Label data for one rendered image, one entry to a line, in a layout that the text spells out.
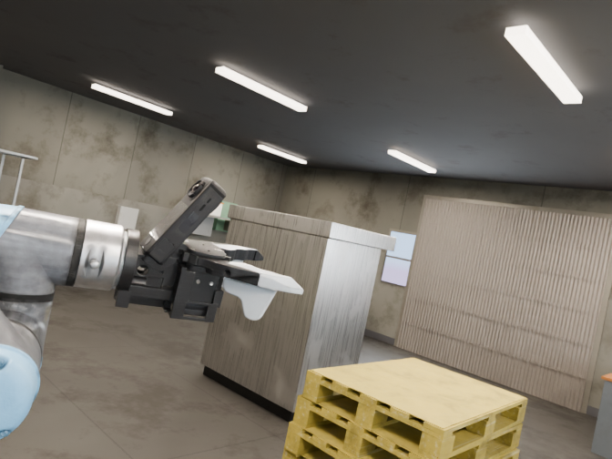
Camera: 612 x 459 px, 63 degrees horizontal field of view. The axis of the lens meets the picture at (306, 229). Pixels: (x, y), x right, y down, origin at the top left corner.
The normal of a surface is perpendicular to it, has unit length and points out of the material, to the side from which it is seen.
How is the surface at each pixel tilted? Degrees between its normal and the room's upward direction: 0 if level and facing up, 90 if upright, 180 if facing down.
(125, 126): 90
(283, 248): 90
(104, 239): 57
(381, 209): 90
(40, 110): 90
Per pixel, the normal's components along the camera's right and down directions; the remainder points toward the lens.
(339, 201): -0.66, -0.15
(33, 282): 0.75, 0.14
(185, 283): 0.40, 0.21
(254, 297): -0.15, 0.07
